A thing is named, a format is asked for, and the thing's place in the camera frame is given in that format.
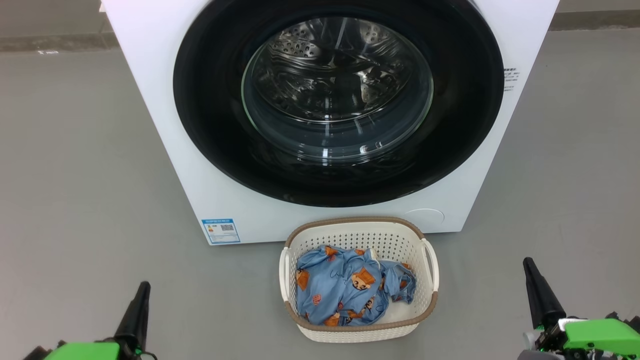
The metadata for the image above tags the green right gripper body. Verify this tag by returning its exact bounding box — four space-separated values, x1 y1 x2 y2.
517 312 640 360

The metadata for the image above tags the blue bear print garment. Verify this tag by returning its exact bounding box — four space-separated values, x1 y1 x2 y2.
295 245 391 327
377 259 417 306

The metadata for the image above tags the cream perforated laundry basket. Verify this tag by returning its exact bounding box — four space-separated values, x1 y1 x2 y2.
279 216 440 344

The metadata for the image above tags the blue energy label sticker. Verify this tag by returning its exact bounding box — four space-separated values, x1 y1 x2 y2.
201 218 241 245

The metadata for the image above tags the white washing machine body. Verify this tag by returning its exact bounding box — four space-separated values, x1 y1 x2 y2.
100 0 561 246

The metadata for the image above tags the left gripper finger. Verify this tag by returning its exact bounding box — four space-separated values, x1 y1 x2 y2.
114 281 151 351

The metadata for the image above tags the round white filter cover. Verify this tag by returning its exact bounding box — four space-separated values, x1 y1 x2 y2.
404 208 445 226

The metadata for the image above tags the black rimmed glass washer door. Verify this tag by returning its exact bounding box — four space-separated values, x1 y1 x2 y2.
173 0 505 208

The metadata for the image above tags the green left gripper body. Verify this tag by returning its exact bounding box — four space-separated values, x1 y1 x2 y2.
22 340 157 360

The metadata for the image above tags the small printed text label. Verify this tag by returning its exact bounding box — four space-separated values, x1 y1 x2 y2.
502 66 521 92

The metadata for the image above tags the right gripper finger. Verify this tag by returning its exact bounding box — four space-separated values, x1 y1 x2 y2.
523 257 567 330

